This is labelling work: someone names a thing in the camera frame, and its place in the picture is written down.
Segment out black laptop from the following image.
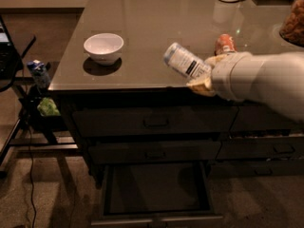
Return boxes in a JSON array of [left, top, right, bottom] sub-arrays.
[[0, 16, 20, 79]]

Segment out middle right drawer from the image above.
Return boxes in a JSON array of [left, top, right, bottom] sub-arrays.
[[217, 137, 304, 160]]

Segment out white bowl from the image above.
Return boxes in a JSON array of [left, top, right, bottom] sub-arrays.
[[84, 33, 124, 66]]

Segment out green snack bag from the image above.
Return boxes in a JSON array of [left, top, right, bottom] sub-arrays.
[[37, 98, 60, 117]]

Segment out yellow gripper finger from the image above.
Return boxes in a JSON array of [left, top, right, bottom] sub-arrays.
[[205, 54, 227, 68], [186, 77, 216, 97]]

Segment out bottom right drawer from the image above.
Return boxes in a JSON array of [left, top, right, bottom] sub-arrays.
[[209, 161, 304, 178]]

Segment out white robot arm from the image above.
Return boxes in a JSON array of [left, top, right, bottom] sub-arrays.
[[187, 52, 304, 124]]

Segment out top right drawer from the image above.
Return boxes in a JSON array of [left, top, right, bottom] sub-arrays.
[[231, 104, 301, 132]]

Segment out black cable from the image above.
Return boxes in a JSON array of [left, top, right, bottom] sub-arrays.
[[18, 57, 37, 228]]

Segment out dark drawer cabinet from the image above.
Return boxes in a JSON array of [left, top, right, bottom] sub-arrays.
[[49, 0, 303, 228]]

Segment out middle left drawer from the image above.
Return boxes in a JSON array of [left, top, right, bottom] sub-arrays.
[[88, 140, 221, 164]]

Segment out open bottom drawer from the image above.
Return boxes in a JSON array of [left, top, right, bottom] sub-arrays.
[[91, 161, 223, 228]]

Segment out black side table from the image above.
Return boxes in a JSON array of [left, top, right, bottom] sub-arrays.
[[0, 35, 79, 179]]

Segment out orange soda can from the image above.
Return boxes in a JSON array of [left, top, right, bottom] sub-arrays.
[[215, 34, 237, 55]]

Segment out top left drawer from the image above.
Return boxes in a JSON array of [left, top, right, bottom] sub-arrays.
[[72, 105, 238, 137]]

